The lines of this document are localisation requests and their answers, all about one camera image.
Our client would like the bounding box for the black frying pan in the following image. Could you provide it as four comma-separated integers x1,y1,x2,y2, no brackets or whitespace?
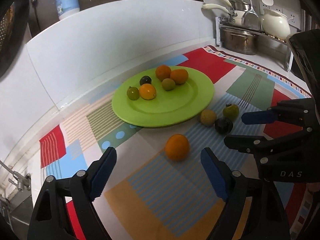
0,0,31,77

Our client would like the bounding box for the colourful patchwork table mat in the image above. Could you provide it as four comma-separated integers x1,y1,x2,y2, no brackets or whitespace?
39,45,313,240

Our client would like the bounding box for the tan round longan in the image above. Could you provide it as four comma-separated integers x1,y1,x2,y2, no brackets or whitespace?
162,78,176,91
200,109,217,126

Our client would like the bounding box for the white blue pump bottle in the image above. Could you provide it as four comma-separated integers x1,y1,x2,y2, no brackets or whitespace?
53,0,80,20

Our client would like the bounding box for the chrome kitchen faucet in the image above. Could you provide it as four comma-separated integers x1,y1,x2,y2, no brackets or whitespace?
0,160,32,193

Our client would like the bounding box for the steel stockpot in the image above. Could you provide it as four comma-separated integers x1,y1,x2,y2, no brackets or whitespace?
221,27,259,56

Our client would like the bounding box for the green plate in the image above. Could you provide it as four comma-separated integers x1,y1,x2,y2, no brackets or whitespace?
111,66,215,127

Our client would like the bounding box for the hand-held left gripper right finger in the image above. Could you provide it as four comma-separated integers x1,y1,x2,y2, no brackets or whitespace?
200,147,292,240

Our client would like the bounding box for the white wall socket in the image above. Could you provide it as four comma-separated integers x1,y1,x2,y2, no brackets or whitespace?
259,1,301,24

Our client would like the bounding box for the green plum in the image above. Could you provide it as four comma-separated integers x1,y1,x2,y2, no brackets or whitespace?
222,104,240,120
126,86,140,100

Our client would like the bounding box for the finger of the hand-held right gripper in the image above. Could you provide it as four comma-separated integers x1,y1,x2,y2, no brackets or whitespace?
241,98,316,133
224,127,313,166

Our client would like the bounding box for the orange mandarin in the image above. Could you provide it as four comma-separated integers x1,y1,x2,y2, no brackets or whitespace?
155,65,172,81
170,69,189,85
165,134,190,162
139,83,157,101

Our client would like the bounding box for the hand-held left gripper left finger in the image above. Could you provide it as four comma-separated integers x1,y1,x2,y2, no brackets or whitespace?
27,147,117,240

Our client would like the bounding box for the white ceramic pot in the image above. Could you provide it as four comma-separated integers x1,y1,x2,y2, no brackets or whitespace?
261,8,292,41

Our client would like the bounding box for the metal spatula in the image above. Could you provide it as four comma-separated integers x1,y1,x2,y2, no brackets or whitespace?
241,0,262,30

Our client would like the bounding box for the white metal dish rack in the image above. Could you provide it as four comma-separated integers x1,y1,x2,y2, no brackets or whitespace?
215,16,296,72

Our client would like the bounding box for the steel kitchen sink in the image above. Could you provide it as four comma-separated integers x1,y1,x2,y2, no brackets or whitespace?
0,195,33,240

